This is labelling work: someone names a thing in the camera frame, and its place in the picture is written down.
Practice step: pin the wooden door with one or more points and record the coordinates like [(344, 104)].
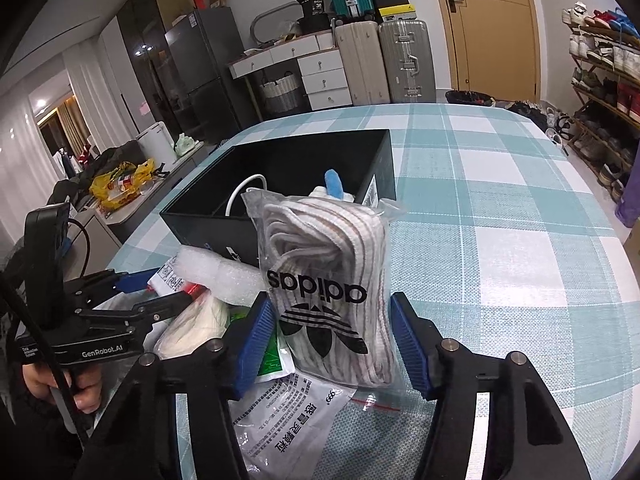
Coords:
[(493, 47)]

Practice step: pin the wooden shoe rack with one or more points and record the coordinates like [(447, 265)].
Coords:
[(607, 121)]

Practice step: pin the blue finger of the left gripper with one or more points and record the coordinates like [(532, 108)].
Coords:
[(133, 282), (144, 315)]

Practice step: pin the black cardboard box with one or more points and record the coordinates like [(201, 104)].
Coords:
[(209, 213)]

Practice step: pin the silver suitcase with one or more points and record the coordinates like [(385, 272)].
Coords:
[(408, 60)]

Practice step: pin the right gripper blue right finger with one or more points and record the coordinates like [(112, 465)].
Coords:
[(528, 436)]

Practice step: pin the grey low cabinet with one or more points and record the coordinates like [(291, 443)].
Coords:
[(108, 232)]

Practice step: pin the woven laundry basket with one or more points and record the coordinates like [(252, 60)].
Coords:
[(283, 96)]

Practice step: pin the purple bag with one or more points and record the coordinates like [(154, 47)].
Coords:
[(628, 207)]

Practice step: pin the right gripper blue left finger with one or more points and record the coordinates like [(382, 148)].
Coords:
[(137, 438)]

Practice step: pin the dark tall cabinet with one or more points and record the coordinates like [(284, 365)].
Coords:
[(143, 25)]

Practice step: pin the green sachet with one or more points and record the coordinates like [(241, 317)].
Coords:
[(267, 354)]

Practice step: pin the cream rolled band in bag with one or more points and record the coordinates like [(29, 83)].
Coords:
[(206, 318)]

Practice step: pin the white plush toy keychain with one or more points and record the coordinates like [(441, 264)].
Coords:
[(332, 188)]

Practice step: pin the yellow plastic bag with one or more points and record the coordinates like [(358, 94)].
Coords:
[(122, 185)]

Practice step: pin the white foam piece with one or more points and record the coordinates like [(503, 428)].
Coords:
[(230, 281)]

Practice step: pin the adidas shoelace bag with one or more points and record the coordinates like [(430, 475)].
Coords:
[(324, 263)]

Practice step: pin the white small appliance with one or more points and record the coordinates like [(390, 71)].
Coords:
[(156, 143)]

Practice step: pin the black bag on desk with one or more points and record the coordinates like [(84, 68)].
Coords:
[(314, 19)]

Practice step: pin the white drawer desk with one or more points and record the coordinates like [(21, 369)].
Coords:
[(314, 59)]

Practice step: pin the beige suitcase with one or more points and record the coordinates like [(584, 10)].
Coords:
[(363, 62)]

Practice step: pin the red white packaged cloth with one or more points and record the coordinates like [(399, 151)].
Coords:
[(165, 281)]

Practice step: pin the black refrigerator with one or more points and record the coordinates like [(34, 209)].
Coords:
[(203, 45)]

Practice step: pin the round basin with shoes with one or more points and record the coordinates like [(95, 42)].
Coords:
[(468, 97)]

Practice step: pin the white printed foil pouch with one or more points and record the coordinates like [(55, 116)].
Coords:
[(282, 426)]

